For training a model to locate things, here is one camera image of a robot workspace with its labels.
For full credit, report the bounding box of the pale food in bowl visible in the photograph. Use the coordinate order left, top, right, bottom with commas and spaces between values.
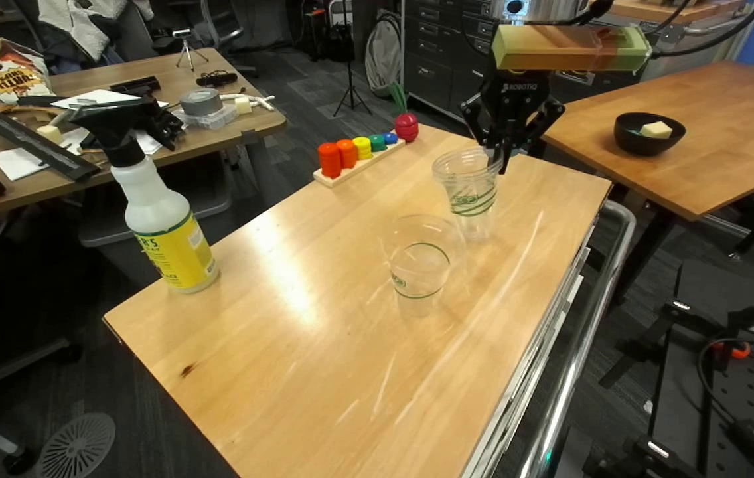
631, 118, 677, 144

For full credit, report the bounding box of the black tripod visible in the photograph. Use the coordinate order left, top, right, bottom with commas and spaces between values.
327, 0, 380, 117

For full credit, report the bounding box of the brown office desk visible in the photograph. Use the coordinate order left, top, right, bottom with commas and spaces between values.
0, 47, 290, 222

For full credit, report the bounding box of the white cable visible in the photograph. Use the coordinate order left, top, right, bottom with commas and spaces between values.
215, 91, 279, 117

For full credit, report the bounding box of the red apple toy green leaf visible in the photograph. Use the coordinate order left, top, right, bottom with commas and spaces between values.
388, 85, 422, 145

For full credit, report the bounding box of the black flat device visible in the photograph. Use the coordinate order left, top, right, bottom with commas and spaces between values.
108, 75, 162, 101

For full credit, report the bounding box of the grey round slotted disc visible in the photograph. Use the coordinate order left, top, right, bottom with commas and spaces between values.
35, 409, 118, 478

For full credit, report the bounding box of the white sheet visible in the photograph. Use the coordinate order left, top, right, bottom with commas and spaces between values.
51, 87, 144, 113

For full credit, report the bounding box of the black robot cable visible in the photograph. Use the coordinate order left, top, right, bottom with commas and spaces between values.
649, 0, 754, 60

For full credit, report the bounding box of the metal cart frame with handle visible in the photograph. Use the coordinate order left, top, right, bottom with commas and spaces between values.
460, 197, 641, 478

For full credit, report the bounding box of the long black bar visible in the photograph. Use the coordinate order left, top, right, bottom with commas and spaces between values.
0, 109, 101, 182

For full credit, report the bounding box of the black bowl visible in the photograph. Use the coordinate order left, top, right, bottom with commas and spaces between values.
611, 109, 689, 158

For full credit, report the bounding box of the spray bottle yellow label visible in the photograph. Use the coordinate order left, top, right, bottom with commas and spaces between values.
83, 97, 222, 298

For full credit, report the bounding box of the chips bag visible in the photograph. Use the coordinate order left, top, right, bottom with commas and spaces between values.
0, 35, 55, 113

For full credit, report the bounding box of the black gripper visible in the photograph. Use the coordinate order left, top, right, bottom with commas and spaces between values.
462, 75, 568, 177

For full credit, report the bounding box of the black remote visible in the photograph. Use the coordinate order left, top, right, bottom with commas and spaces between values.
194, 67, 241, 91

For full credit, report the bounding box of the red peg block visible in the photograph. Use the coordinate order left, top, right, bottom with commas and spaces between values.
316, 141, 348, 179

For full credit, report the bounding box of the grey drawer cabinet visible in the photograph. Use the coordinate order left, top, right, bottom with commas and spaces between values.
401, 0, 754, 128

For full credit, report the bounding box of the pale jacket on chair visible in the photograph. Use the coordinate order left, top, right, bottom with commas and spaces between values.
35, 0, 158, 63

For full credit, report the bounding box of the grey round container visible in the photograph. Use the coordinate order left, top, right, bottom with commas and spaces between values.
176, 81, 239, 129

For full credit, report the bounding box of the orange clamp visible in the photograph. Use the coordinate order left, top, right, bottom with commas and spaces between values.
704, 336, 754, 365

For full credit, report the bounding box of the white wire net basket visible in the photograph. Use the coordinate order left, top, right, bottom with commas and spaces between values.
361, 4, 408, 95

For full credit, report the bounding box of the light wooden side table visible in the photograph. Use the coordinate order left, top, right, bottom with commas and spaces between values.
539, 59, 754, 268

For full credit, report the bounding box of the white paper note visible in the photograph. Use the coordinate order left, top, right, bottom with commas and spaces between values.
0, 144, 51, 182

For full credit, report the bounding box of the pale wooden peg tray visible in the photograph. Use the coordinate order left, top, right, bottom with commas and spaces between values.
310, 141, 401, 187

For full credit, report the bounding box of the orange peg block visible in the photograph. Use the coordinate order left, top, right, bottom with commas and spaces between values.
334, 134, 361, 170

